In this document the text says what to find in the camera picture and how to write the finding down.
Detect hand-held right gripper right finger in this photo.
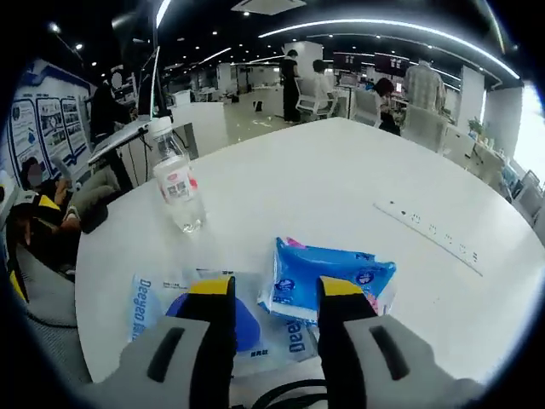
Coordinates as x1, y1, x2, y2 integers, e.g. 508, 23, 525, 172
317, 274, 486, 409

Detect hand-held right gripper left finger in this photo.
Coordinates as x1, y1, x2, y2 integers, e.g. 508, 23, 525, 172
84, 274, 238, 409

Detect clear packet with blue pad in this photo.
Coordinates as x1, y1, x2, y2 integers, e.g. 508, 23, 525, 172
127, 268, 320, 378

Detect black cable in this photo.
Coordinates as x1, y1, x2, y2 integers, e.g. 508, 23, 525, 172
229, 377, 329, 409

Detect clear plastic water bottle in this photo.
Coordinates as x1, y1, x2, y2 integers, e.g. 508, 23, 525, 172
147, 117, 209, 234

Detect blue tissue packet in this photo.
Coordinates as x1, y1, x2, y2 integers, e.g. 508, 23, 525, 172
257, 236, 398, 329

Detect grey mesh chair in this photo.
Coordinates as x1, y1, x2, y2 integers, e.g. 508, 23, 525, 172
8, 242, 93, 384

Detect black chair armrest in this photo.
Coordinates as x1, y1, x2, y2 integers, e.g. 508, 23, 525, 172
79, 199, 108, 234

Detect black-legged laptop stand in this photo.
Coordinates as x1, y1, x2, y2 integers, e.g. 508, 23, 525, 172
87, 121, 154, 193

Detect white inset power strip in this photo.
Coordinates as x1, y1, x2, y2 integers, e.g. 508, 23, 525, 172
373, 198, 485, 277

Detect open laptop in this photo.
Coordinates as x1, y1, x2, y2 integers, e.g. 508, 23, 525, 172
135, 45, 162, 123

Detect white office chair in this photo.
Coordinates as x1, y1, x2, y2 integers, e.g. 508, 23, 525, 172
295, 78, 337, 123
399, 104, 448, 153
353, 88, 384, 129

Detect ceiling air conditioner vent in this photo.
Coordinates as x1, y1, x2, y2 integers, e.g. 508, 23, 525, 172
229, 0, 307, 17

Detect dark hanging display screen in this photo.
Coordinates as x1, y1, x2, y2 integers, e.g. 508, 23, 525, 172
332, 51, 371, 72
374, 53, 421, 73

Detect curved ceiling light strip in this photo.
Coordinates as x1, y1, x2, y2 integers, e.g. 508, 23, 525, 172
257, 17, 521, 82

